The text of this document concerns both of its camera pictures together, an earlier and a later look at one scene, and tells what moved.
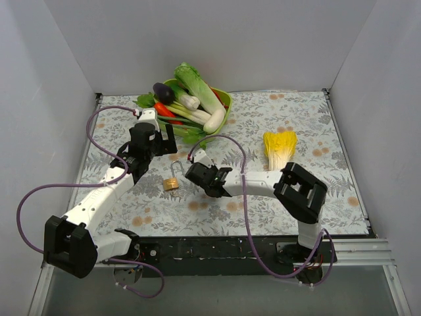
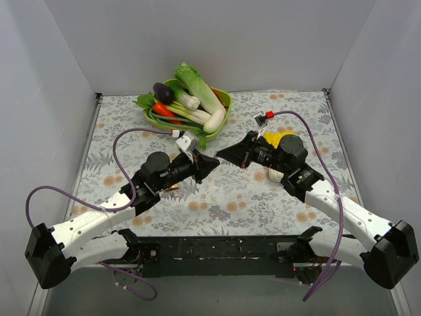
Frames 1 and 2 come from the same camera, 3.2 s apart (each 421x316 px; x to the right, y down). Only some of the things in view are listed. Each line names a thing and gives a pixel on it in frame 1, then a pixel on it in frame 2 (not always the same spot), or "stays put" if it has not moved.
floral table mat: x=276 y=161 stays put
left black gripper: x=163 y=142 to x=197 y=165
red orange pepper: x=162 y=110 stays put
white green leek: x=181 y=95 stays put
